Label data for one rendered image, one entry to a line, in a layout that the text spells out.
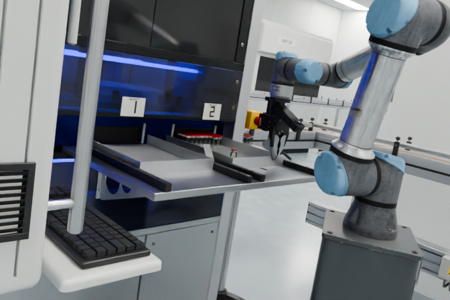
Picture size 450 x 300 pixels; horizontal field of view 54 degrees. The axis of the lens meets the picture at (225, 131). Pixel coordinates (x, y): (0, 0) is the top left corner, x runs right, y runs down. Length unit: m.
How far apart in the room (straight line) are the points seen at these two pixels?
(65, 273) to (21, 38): 0.39
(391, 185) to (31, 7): 0.99
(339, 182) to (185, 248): 0.78
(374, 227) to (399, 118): 1.63
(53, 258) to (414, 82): 2.36
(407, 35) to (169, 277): 1.18
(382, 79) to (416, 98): 1.70
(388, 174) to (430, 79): 1.59
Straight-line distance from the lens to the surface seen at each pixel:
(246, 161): 1.42
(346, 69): 1.42
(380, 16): 1.12
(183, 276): 1.80
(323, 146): 2.38
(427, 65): 2.83
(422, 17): 1.13
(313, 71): 1.38
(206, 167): 1.30
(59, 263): 0.85
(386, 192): 1.29
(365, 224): 1.30
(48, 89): 0.68
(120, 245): 0.87
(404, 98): 2.86
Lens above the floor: 1.18
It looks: 8 degrees down
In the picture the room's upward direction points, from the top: 9 degrees clockwise
